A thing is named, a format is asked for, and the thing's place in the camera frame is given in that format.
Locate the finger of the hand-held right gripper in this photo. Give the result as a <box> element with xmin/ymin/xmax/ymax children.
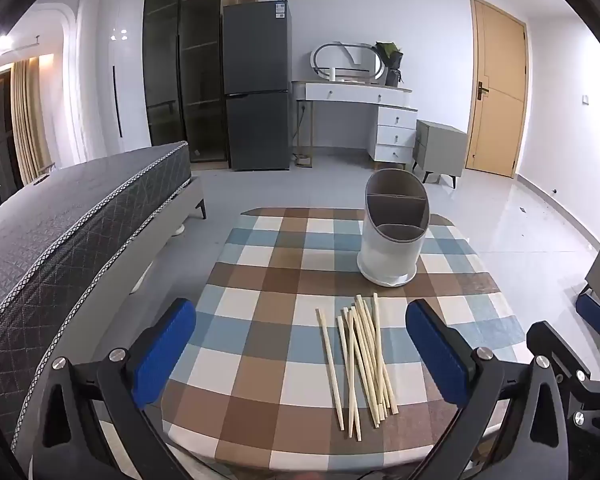
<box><xmin>527</xmin><ymin>321</ymin><xmax>600</xmax><ymax>441</ymax></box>
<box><xmin>575</xmin><ymin>282</ymin><xmax>600</xmax><ymax>348</ymax></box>

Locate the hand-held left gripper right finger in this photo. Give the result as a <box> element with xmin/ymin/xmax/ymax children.
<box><xmin>405</xmin><ymin>299</ymin><xmax>576</xmax><ymax>480</ymax></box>

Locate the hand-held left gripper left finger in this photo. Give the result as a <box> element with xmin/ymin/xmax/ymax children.
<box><xmin>17</xmin><ymin>298</ymin><xmax>197</xmax><ymax>480</ymax></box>

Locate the pile of wooden chopsticks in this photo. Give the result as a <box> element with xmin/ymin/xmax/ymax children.
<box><xmin>316</xmin><ymin>294</ymin><xmax>400</xmax><ymax>442</ymax></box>

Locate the white grey utensil holder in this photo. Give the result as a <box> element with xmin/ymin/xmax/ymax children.
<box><xmin>356</xmin><ymin>169</ymin><xmax>430</xmax><ymax>288</ymax></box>

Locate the checkered tablecloth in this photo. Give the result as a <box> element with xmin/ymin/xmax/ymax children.
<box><xmin>162</xmin><ymin>207</ymin><xmax>526</xmax><ymax>480</ymax></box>

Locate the dark grey quilted mattress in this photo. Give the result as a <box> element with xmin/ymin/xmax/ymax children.
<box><xmin>0</xmin><ymin>141</ymin><xmax>191</xmax><ymax>401</ymax></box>

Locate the grey nightstand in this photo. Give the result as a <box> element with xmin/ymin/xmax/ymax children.
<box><xmin>412</xmin><ymin>120</ymin><xmax>468</xmax><ymax>190</ymax></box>

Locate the yellow wooden door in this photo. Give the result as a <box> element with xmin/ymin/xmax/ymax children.
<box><xmin>465</xmin><ymin>0</ymin><xmax>528</xmax><ymax>178</ymax></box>

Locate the dark grey refrigerator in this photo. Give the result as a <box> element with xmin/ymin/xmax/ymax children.
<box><xmin>222</xmin><ymin>1</ymin><xmax>293</xmax><ymax>172</ymax></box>

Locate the beige curtain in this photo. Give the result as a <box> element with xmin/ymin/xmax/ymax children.
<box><xmin>11</xmin><ymin>57</ymin><xmax>53</xmax><ymax>186</ymax></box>

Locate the white wardrobe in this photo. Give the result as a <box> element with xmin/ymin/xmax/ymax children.
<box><xmin>75</xmin><ymin>0</ymin><xmax>153</xmax><ymax>166</ymax></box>

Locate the dark glass cabinet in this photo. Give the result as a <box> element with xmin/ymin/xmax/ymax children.
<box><xmin>144</xmin><ymin>0</ymin><xmax>229</xmax><ymax>166</ymax></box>

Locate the white dressing table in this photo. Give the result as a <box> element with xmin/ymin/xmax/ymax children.
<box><xmin>292</xmin><ymin>80</ymin><xmax>418</xmax><ymax>166</ymax></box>

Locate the black wrapped flower bouquet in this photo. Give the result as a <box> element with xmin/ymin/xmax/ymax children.
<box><xmin>375</xmin><ymin>41</ymin><xmax>405</xmax><ymax>87</ymax></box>

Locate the oval mirror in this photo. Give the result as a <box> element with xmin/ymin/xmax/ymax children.
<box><xmin>312</xmin><ymin>42</ymin><xmax>385</xmax><ymax>86</ymax></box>

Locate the grey bed frame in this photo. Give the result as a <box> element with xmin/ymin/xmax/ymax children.
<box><xmin>10</xmin><ymin>177</ymin><xmax>208</xmax><ymax>461</ymax></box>

